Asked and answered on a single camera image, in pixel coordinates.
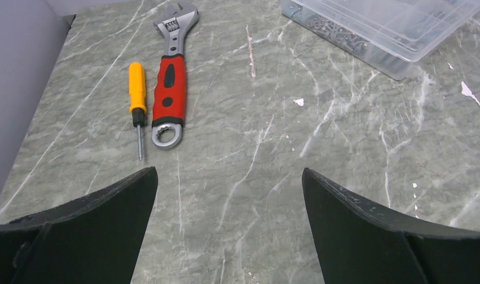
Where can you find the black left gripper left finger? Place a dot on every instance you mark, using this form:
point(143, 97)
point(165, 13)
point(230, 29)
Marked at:
point(92, 239)

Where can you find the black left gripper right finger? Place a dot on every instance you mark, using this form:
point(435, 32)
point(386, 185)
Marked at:
point(360, 241)

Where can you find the clear plastic screw box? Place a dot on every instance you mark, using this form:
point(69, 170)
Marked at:
point(391, 36)

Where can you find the small yellow handled screwdriver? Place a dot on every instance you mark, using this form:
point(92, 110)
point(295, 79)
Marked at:
point(138, 109)

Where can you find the red handled adjustable wrench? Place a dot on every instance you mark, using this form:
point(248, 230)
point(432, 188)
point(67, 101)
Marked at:
point(169, 108)

